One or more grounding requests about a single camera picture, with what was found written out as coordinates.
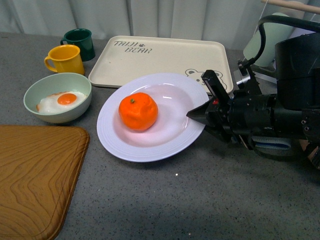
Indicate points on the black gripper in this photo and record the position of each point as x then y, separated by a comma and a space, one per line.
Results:
245, 117

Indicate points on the white round plate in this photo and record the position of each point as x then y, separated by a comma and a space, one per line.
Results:
175, 95

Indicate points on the orange mandarin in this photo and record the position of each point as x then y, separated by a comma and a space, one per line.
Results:
138, 111

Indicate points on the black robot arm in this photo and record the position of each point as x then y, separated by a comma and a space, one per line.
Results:
293, 112

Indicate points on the blue cloth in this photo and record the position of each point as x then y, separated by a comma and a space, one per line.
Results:
275, 143

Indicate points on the beige bear tray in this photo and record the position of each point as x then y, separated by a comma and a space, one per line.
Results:
126, 58

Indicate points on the grey curtain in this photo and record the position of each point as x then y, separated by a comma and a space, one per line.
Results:
229, 22

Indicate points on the green cup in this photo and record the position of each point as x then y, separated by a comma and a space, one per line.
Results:
271, 29

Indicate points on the fake fried egg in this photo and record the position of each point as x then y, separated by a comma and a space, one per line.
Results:
60, 102

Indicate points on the dark green mug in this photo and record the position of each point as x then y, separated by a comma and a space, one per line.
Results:
82, 38

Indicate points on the yellow mug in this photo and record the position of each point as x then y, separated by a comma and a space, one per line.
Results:
65, 59

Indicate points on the light green bowl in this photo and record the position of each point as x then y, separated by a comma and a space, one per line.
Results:
55, 83

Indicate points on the wooden cutting board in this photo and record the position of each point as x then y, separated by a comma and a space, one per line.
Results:
39, 169

